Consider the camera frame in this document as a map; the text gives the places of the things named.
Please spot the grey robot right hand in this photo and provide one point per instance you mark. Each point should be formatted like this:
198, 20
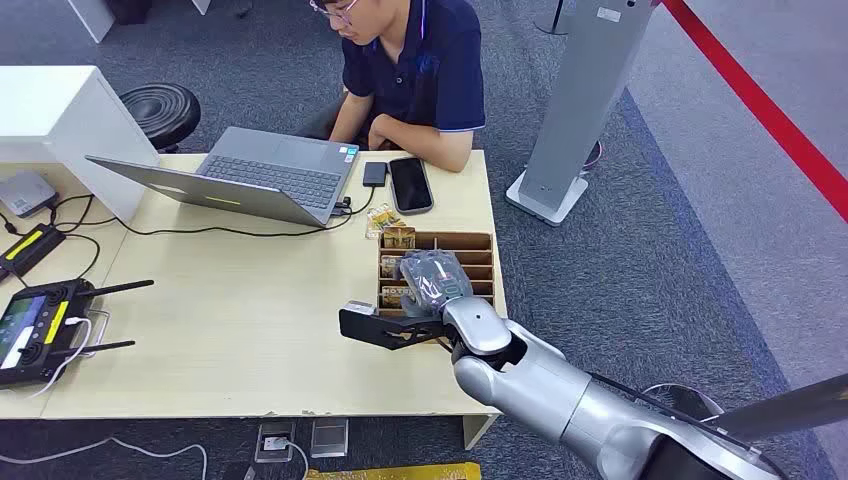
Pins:
434, 278

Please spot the person's left hand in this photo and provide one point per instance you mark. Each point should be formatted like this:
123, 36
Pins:
382, 132

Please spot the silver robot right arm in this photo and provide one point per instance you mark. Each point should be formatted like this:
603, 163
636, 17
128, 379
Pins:
550, 391

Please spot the person's left forearm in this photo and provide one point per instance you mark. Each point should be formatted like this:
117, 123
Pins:
437, 147

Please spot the person's right forearm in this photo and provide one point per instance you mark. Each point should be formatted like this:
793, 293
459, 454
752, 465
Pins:
350, 118

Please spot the brown wooden card organizer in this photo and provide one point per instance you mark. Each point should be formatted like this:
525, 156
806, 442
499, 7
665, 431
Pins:
464, 255

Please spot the person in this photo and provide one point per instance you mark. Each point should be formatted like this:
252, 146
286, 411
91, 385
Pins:
417, 73

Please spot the clear wrapped card packet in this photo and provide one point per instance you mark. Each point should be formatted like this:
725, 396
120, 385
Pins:
379, 217

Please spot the small black flat device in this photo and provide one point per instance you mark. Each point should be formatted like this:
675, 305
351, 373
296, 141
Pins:
374, 174

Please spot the black smartphone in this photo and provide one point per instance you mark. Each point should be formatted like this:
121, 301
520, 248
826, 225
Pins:
411, 185

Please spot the grey open laptop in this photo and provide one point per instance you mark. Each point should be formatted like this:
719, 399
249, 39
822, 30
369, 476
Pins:
265, 172

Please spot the eyeglasses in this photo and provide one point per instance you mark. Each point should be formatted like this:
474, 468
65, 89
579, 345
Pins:
331, 12

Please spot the pale desk leg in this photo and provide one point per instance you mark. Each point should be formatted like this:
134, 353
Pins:
478, 429

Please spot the grey floor outlet cover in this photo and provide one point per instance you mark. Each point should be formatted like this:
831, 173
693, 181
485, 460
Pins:
329, 438

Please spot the yellow flat object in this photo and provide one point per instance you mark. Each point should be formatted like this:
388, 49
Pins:
397, 472

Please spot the black stanchion base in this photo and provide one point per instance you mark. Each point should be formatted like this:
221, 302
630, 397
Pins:
553, 23

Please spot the grey pillar stand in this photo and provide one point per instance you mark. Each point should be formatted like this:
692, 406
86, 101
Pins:
583, 99

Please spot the black round stool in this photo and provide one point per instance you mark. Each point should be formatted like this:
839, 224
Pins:
161, 114

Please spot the black floor outlet box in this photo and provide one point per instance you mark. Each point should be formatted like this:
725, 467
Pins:
275, 442

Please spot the white furniture piece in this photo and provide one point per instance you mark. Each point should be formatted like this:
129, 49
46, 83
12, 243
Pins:
93, 16

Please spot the white cabinet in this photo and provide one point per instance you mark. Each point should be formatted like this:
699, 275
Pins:
60, 126

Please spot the grey white router box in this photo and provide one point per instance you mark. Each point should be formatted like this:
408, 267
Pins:
25, 192

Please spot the red barrier belt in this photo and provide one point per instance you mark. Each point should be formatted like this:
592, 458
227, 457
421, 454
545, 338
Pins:
762, 109

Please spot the black device yellow stripe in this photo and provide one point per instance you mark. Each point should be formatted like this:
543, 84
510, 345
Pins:
30, 248

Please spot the black remote controller with antennas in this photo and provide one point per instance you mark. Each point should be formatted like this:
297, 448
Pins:
36, 331

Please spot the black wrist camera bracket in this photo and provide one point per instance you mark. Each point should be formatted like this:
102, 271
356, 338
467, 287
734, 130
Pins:
384, 330

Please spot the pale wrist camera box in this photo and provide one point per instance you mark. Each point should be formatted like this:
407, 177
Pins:
360, 307

